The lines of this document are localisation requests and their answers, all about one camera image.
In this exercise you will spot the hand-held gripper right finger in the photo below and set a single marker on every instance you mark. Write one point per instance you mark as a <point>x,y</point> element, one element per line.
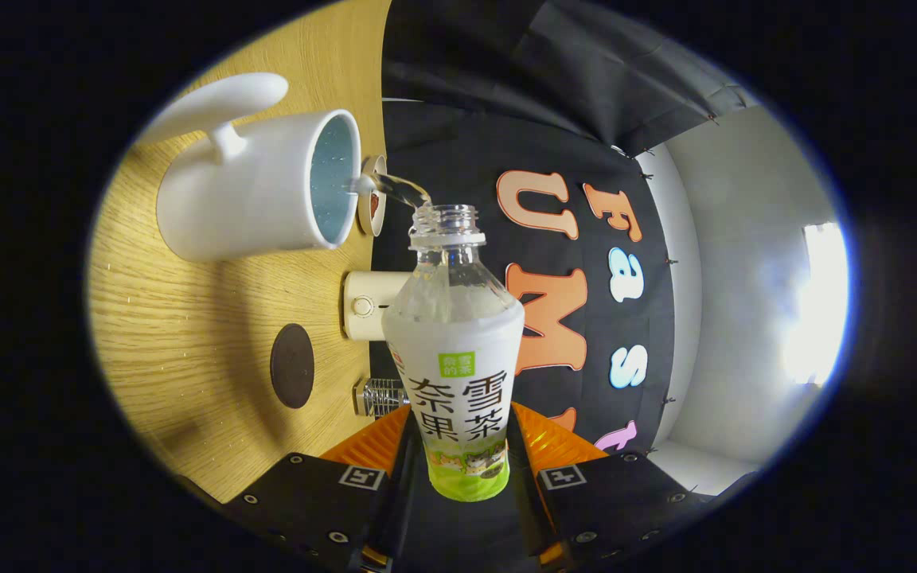
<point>526,509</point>

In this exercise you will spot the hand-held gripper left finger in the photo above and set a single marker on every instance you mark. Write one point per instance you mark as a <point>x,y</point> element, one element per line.
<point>399,493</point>

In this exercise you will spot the clear juice bottle white label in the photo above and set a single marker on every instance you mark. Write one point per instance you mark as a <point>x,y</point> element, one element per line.
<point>454,350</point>

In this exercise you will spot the dark brown round coaster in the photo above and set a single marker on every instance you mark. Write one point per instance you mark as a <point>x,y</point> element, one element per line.
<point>292,366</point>

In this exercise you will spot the cream toaster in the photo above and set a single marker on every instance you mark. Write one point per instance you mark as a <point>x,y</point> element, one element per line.
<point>363,306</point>

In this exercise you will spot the wooden table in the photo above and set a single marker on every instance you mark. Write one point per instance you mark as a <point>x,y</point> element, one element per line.
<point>180,342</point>

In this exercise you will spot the white plate with brown food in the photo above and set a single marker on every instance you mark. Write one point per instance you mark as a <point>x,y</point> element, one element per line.
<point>371,219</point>

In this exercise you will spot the ceiling light panel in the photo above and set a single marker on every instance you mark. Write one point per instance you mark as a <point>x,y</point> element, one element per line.
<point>817,310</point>

